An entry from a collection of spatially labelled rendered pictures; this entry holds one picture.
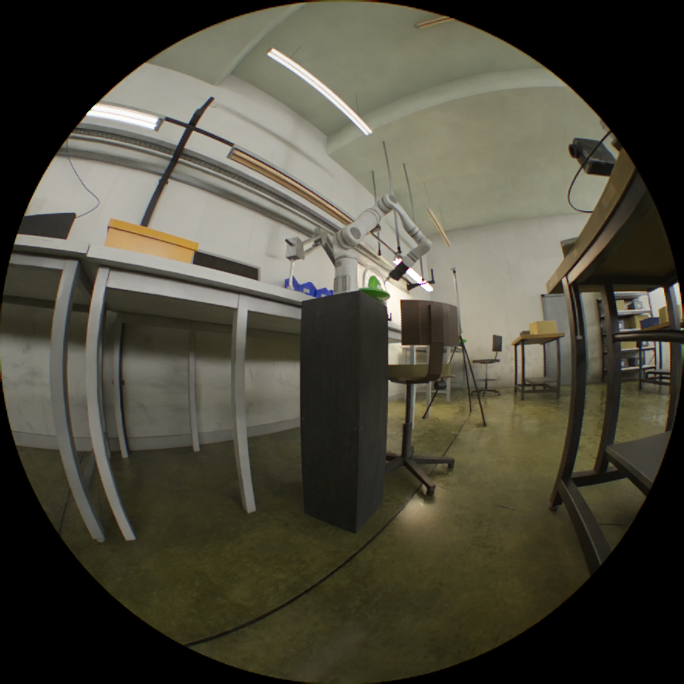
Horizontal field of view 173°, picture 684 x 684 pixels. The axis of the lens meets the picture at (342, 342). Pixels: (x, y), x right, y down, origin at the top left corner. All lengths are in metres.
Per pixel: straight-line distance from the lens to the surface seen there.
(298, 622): 0.69
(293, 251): 1.05
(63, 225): 1.63
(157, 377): 1.67
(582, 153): 0.95
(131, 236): 0.84
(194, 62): 3.49
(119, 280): 0.79
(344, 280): 0.84
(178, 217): 1.96
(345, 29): 3.64
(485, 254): 6.41
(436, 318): 1.02
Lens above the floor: 0.63
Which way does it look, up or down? 5 degrees up
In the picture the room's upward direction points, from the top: straight up
